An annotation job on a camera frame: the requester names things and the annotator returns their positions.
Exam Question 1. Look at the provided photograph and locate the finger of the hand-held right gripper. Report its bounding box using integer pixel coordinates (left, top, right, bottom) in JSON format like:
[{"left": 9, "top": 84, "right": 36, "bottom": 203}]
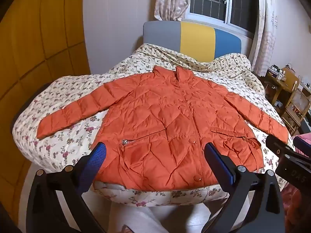
[
  {"left": 293, "top": 136, "right": 311, "bottom": 158},
  {"left": 266, "top": 134, "right": 295, "bottom": 156}
]

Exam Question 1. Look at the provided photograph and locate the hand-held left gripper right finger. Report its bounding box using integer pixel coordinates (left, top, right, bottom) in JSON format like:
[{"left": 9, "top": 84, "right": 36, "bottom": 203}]
[{"left": 203, "top": 143, "right": 285, "bottom": 233}]

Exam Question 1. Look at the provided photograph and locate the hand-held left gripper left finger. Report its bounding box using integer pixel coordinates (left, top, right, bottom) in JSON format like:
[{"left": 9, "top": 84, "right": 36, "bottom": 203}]
[{"left": 26, "top": 142, "right": 107, "bottom": 233}]

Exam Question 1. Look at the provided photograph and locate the orange quilted jacket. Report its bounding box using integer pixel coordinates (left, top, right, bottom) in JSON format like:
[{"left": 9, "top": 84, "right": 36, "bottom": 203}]
[{"left": 36, "top": 65, "right": 289, "bottom": 191}]

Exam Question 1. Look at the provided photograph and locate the pink cloth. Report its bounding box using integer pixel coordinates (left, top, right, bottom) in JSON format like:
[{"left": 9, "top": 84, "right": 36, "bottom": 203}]
[{"left": 283, "top": 182, "right": 311, "bottom": 233}]

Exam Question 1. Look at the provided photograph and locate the wooden chair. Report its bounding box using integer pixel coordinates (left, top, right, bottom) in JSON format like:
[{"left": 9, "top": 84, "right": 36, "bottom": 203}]
[{"left": 281, "top": 67, "right": 311, "bottom": 136}]

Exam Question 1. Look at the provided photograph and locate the wooden desk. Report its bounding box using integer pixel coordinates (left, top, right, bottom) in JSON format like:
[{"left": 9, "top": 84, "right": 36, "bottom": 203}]
[{"left": 263, "top": 71, "right": 287, "bottom": 108}]

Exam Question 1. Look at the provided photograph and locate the floral bedspread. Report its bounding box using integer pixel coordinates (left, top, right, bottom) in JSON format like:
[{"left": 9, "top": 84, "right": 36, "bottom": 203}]
[{"left": 12, "top": 43, "right": 295, "bottom": 208}]

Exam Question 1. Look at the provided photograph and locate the clutter on desk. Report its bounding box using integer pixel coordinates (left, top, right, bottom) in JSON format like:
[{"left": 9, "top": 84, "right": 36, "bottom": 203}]
[{"left": 267, "top": 64, "right": 287, "bottom": 81}]

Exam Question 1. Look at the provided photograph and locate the white cloth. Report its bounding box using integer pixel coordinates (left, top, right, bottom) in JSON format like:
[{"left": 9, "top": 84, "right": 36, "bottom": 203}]
[{"left": 107, "top": 198, "right": 211, "bottom": 233}]

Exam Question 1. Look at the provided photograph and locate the long patterned curtain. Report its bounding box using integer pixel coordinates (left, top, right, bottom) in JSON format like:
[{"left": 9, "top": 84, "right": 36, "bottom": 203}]
[{"left": 252, "top": 0, "right": 279, "bottom": 77}]

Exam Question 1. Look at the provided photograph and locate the yellow wooden wardrobe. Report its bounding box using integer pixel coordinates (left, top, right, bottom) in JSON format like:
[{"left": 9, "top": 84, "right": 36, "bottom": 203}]
[{"left": 0, "top": 0, "right": 92, "bottom": 224}]

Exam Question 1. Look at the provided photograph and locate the grey yellow blue headboard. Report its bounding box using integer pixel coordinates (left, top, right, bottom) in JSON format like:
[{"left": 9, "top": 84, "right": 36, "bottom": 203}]
[{"left": 143, "top": 21, "right": 242, "bottom": 61}]

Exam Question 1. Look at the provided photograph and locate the window with metal grille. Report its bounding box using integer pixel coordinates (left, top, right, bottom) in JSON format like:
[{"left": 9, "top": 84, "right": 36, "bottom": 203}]
[{"left": 188, "top": 0, "right": 259, "bottom": 38}]

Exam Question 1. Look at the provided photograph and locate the short patterned curtain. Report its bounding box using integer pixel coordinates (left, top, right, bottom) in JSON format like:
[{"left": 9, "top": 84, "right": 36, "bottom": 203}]
[{"left": 154, "top": 0, "right": 196, "bottom": 21}]

